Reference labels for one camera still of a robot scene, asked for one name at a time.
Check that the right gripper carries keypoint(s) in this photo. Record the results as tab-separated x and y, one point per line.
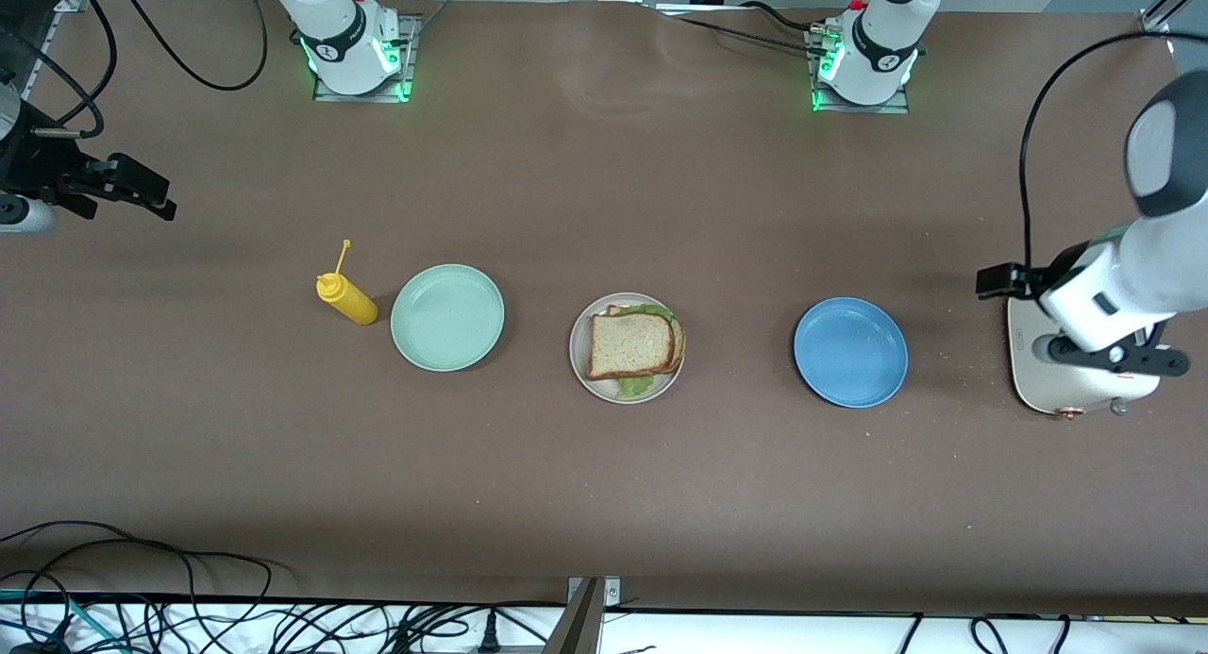
40	159

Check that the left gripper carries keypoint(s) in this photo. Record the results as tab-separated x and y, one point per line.
1027	280

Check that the yellow mustard squeeze bottle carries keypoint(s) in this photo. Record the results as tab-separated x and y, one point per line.
351	300

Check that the brown bread slice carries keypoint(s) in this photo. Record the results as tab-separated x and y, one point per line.
630	344
678	343

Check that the green lettuce leaf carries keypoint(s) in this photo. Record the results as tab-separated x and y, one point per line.
637	386

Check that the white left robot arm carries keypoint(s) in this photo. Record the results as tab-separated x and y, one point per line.
882	50

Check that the blue plate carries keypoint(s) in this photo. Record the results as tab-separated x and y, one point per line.
849	352

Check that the mint green plate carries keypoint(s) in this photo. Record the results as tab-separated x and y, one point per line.
446	317

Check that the beige plate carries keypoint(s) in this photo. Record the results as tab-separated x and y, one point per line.
578	352

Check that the cream white toaster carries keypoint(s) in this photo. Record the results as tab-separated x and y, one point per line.
1038	380

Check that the black power plug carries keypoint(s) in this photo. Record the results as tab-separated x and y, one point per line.
488	630

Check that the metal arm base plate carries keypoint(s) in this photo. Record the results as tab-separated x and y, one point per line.
412	59
864	108

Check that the metal table bracket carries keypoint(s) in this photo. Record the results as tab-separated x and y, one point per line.
580	626

